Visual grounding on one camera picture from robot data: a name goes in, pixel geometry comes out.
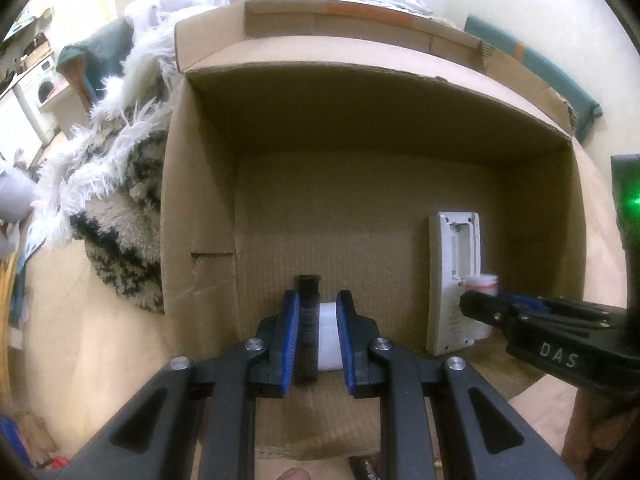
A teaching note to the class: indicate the white washing machine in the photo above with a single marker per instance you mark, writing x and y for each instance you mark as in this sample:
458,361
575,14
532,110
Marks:
44,85

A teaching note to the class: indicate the person's right hand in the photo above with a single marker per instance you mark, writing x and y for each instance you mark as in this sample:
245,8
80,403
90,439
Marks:
582,430

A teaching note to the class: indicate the teal mat with orange patch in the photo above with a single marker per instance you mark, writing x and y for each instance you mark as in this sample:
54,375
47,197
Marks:
545,70

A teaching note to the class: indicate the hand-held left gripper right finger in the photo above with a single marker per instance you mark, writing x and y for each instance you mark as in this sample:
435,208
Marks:
346,345

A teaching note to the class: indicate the blue plastic item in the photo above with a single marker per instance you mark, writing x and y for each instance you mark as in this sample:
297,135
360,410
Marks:
7,435

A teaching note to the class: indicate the grey cloth bundle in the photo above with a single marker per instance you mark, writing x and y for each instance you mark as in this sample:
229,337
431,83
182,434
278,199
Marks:
14,192

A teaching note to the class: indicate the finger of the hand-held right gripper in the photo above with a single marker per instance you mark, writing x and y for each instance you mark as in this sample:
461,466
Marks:
575,312
487,310

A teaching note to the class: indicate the dark brown packet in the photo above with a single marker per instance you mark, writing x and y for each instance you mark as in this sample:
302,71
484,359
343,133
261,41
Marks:
367,469

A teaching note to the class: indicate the black lighter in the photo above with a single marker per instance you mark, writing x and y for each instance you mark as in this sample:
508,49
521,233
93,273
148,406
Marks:
308,320

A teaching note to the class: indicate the white remote control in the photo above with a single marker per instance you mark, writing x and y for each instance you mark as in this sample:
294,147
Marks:
442,280

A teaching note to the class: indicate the small white red-label bottle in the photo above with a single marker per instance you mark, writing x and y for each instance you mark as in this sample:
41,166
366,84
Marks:
482,282

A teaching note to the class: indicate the white fluffy blanket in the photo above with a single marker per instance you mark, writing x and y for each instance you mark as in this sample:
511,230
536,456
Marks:
115,125

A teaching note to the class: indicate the black and white shaggy blanket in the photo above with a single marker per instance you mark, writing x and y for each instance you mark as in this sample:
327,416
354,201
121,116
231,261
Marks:
127,220

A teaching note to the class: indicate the white earbuds case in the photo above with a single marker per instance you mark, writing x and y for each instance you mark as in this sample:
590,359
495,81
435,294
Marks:
329,335

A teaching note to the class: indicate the cardboard box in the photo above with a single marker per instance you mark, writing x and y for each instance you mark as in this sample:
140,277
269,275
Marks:
350,200

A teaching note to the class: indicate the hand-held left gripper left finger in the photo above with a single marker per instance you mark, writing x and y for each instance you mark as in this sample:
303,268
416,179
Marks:
290,345

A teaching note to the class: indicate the teal cushion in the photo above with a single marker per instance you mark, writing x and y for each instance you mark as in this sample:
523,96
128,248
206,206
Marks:
100,45

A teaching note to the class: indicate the person's left hand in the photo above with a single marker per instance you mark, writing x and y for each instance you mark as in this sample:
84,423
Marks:
296,475

